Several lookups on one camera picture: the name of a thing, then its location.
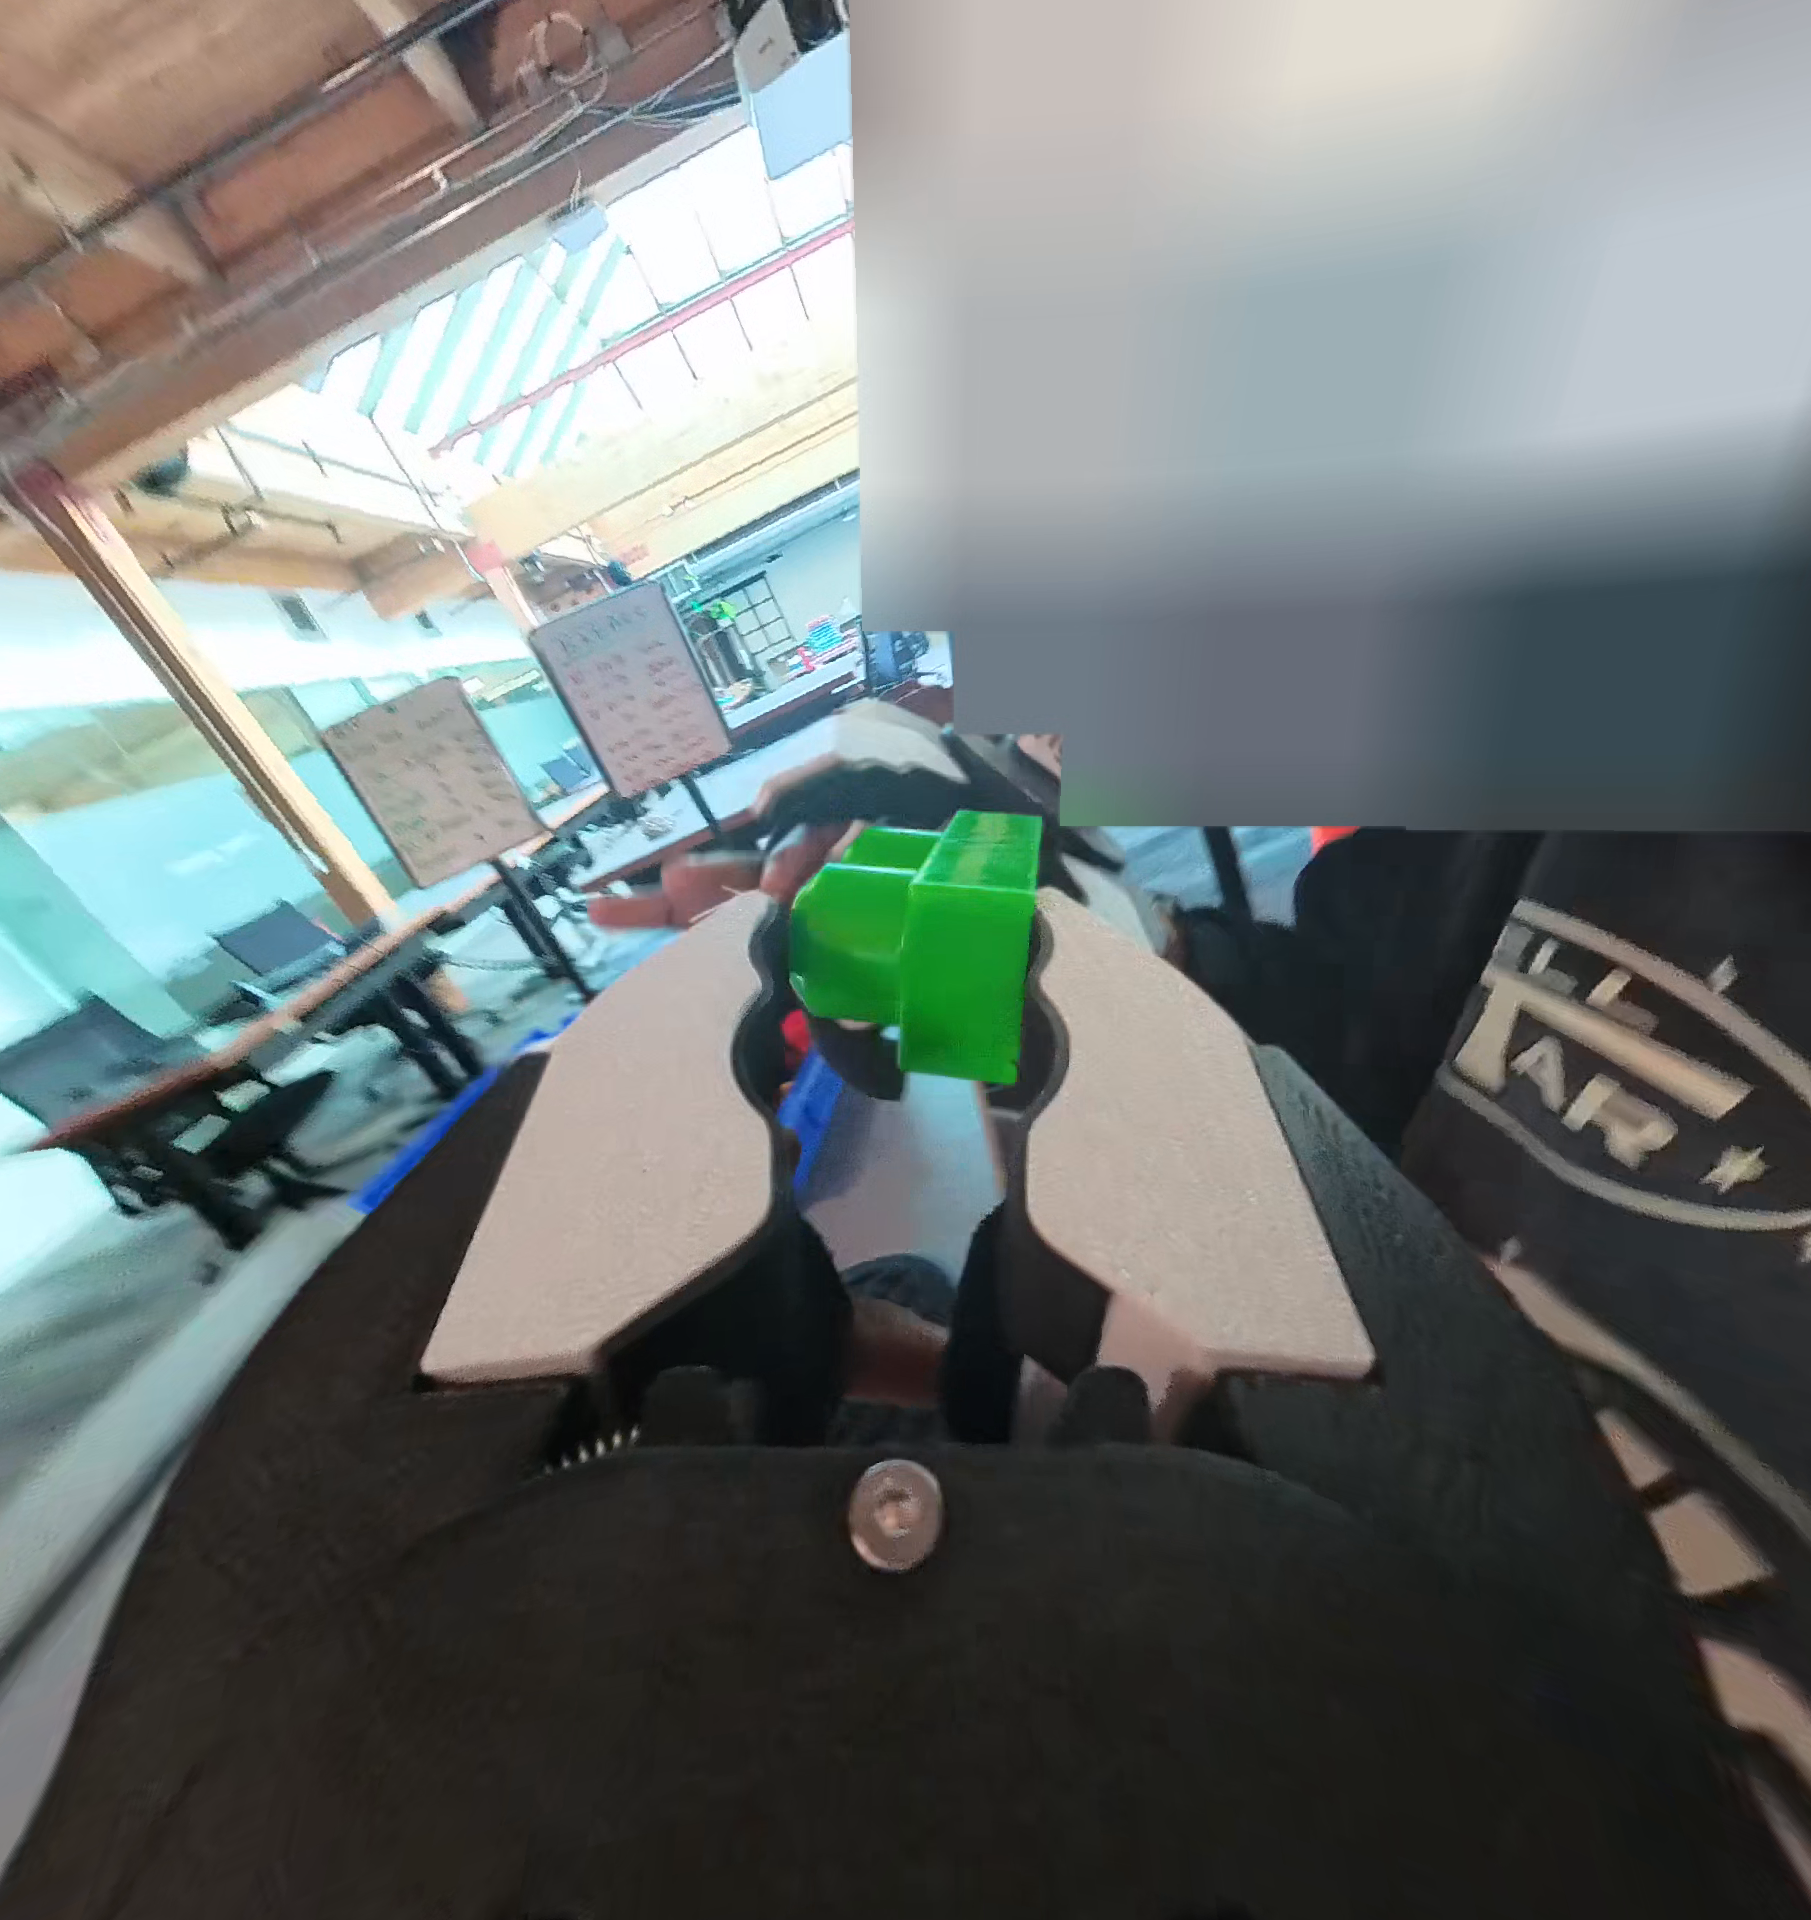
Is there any rolling whiteboard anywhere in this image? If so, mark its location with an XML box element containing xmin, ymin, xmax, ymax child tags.
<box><xmin>527</xmin><ymin>580</ymin><xmax>733</xmax><ymax>798</ymax></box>
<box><xmin>318</xmin><ymin>675</ymin><xmax>545</xmax><ymax>889</ymax></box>

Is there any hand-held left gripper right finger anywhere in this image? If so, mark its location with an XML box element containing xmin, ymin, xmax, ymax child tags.
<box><xmin>1015</xmin><ymin>889</ymin><xmax>1377</xmax><ymax>1389</ymax></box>

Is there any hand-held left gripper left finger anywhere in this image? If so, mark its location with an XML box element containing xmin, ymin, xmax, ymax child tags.
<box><xmin>414</xmin><ymin>895</ymin><xmax>807</xmax><ymax>1386</ymax></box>

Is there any blue storage bin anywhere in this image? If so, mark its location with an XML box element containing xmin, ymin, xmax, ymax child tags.
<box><xmin>346</xmin><ymin>1006</ymin><xmax>846</xmax><ymax>1212</ymax></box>

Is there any green toy block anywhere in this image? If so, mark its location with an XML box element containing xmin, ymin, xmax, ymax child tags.
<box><xmin>787</xmin><ymin>811</ymin><xmax>1036</xmax><ymax>1103</ymax></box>

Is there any person's right hand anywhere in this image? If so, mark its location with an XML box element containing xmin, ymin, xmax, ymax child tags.
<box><xmin>588</xmin><ymin>771</ymin><xmax>864</xmax><ymax>939</ymax></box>

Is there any wooden support post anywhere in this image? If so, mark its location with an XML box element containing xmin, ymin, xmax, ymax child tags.
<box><xmin>5</xmin><ymin>464</ymin><xmax>403</xmax><ymax>924</ymax></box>

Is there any white ceiling projector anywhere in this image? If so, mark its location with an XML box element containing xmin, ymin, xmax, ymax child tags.
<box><xmin>730</xmin><ymin>0</ymin><xmax>852</xmax><ymax>182</ymax></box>

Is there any black printed shirt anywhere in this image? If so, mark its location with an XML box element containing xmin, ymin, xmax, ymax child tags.
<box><xmin>1191</xmin><ymin>825</ymin><xmax>1811</xmax><ymax>1920</ymax></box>

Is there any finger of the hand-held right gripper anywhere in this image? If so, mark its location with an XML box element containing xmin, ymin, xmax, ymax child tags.
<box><xmin>828</xmin><ymin>702</ymin><xmax>969</xmax><ymax>784</ymax></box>

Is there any wood edged office desk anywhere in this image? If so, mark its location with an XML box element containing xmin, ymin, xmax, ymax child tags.
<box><xmin>35</xmin><ymin>860</ymin><xmax>606</xmax><ymax>1202</ymax></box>

